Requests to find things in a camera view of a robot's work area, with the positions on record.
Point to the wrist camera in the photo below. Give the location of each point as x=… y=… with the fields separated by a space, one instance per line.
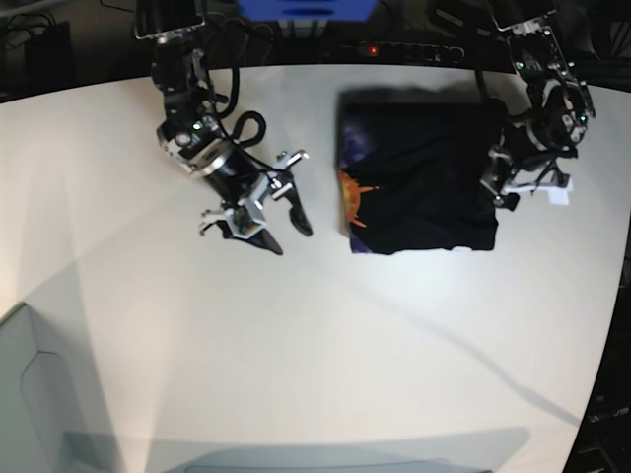
x=247 y=221
x=559 y=191

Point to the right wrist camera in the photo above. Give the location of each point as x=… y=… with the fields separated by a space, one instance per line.
x=247 y=221

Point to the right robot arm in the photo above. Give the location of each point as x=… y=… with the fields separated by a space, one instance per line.
x=193 y=133

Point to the black power strip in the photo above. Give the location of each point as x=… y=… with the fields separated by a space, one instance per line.
x=402 y=52

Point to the black box on floor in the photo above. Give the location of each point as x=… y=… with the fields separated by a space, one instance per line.
x=48 y=58

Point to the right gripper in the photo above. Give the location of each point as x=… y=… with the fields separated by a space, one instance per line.
x=237 y=180

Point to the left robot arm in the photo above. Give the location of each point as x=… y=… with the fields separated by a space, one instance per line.
x=560 y=107

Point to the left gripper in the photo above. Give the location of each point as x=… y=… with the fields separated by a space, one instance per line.
x=508 y=172

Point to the black T-shirt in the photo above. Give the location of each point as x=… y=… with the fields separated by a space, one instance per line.
x=409 y=164

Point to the blue plastic box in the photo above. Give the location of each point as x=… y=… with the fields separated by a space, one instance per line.
x=328 y=10

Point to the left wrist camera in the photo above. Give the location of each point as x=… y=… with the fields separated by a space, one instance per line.
x=559 y=191

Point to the white bin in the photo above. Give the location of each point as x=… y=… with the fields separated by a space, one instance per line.
x=41 y=420

